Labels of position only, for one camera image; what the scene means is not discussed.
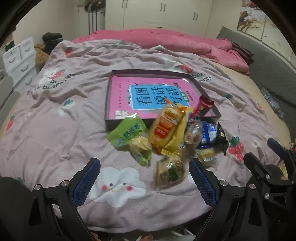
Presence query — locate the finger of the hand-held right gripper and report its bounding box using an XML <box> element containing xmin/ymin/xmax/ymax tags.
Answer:
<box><xmin>267</xmin><ymin>138</ymin><xmax>296</xmax><ymax>167</ymax></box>
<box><xmin>244</xmin><ymin>152</ymin><xmax>287</xmax><ymax>202</ymax></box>

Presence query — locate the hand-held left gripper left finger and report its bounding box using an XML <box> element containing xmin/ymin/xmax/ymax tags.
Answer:
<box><xmin>28</xmin><ymin>158</ymin><xmax>101</xmax><ymax>241</ymax></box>

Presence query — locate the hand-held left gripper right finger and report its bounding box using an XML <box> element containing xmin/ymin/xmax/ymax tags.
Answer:
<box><xmin>188</xmin><ymin>158</ymin><xmax>269</xmax><ymax>241</ymax></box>

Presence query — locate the small yellow cracker packet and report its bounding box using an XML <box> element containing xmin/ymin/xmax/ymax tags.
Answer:
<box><xmin>198</xmin><ymin>149</ymin><xmax>219</xmax><ymax>168</ymax></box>

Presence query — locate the green triangular pea packet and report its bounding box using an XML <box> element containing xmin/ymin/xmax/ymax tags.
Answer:
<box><xmin>155</xmin><ymin>154</ymin><xmax>186</xmax><ymax>191</ymax></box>

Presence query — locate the clear round cake packet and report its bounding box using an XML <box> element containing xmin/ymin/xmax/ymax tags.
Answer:
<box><xmin>184</xmin><ymin>122</ymin><xmax>204</xmax><ymax>149</ymax></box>

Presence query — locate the blue biscuit packet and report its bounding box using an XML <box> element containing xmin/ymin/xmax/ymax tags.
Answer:
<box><xmin>196</xmin><ymin>121</ymin><xmax>229</xmax><ymax>155</ymax></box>

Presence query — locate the yellow snack packet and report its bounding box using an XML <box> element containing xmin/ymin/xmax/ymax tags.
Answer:
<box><xmin>161</xmin><ymin>107</ymin><xmax>193</xmax><ymax>156</ymax></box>

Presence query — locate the green snack packet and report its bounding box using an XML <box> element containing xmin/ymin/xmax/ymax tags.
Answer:
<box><xmin>107</xmin><ymin>113</ymin><xmax>153</xmax><ymax>167</ymax></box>

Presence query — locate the orange bread packet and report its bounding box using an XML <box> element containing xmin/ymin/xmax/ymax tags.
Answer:
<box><xmin>148</xmin><ymin>102</ymin><xmax>184</xmax><ymax>150</ymax></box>

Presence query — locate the red sausage packet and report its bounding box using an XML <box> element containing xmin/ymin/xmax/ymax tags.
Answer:
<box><xmin>190</xmin><ymin>95</ymin><xmax>214</xmax><ymax>121</ymax></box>

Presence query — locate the pink shallow box tray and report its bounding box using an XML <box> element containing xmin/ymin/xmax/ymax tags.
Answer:
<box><xmin>104</xmin><ymin>70</ymin><xmax>221</xmax><ymax>122</ymax></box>

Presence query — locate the dark speckled cloth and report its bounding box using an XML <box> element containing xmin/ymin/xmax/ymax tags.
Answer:
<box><xmin>260</xmin><ymin>88</ymin><xmax>285</xmax><ymax>119</ymax></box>

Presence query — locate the beige bed sheet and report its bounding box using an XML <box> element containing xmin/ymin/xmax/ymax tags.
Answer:
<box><xmin>208</xmin><ymin>60</ymin><xmax>292</xmax><ymax>142</ymax></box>

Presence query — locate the grey padded headboard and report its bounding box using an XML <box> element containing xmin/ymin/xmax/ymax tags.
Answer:
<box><xmin>217</xmin><ymin>26</ymin><xmax>296</xmax><ymax>121</ymax></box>

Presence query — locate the pink book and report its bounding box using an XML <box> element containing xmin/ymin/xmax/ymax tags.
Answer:
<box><xmin>109</xmin><ymin>77</ymin><xmax>214</xmax><ymax>120</ymax></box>

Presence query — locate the dark striped pillow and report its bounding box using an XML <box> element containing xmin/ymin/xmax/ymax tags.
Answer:
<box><xmin>231</xmin><ymin>42</ymin><xmax>255</xmax><ymax>68</ymax></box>

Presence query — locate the brown plush toy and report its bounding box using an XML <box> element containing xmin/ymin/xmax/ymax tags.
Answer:
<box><xmin>35</xmin><ymin>44</ymin><xmax>51</xmax><ymax>70</ymax></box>

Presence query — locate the white drawer chest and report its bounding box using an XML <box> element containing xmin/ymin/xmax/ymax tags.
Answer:
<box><xmin>2</xmin><ymin>37</ymin><xmax>38</xmax><ymax>88</ymax></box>

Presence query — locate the black clothes pile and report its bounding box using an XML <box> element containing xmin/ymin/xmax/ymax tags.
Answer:
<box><xmin>43</xmin><ymin>32</ymin><xmax>63</xmax><ymax>54</ymax></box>

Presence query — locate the pink quilt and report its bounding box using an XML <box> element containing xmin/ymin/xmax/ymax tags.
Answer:
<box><xmin>72</xmin><ymin>28</ymin><xmax>251</xmax><ymax>75</ymax></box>

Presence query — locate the coat stand with hats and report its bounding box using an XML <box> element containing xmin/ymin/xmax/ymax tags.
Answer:
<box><xmin>84</xmin><ymin>0</ymin><xmax>105</xmax><ymax>35</ymax></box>

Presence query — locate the white wardrobe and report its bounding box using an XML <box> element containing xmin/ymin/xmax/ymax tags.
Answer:
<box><xmin>105</xmin><ymin>0</ymin><xmax>218</xmax><ymax>37</ymax></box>

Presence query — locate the tree blossom wall poster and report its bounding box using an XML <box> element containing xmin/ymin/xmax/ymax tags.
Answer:
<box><xmin>236</xmin><ymin>0</ymin><xmax>296</xmax><ymax>65</ymax></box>

